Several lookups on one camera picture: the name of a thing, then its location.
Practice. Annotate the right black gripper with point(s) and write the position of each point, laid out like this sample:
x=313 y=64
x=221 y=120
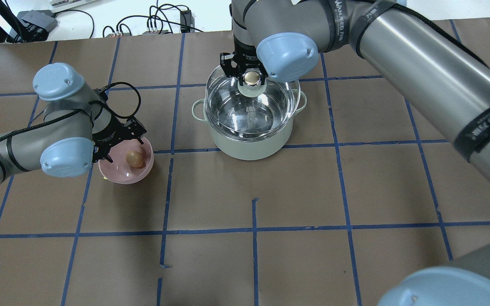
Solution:
x=242 y=58

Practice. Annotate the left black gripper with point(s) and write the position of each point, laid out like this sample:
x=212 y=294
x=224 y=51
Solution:
x=109 y=135

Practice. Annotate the brown egg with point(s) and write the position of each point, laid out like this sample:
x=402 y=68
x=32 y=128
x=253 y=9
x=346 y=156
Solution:
x=131 y=158

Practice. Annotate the glass pot lid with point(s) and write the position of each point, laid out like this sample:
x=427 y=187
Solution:
x=250 y=113

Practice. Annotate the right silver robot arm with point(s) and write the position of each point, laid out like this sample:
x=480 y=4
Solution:
x=446 y=82

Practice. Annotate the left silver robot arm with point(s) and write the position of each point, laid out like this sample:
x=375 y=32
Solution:
x=78 y=129

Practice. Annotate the pale green steel pot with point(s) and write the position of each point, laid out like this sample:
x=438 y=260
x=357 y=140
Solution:
x=248 y=151

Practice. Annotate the pink plastic bowl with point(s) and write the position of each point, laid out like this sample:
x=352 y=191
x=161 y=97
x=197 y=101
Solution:
x=119 y=171

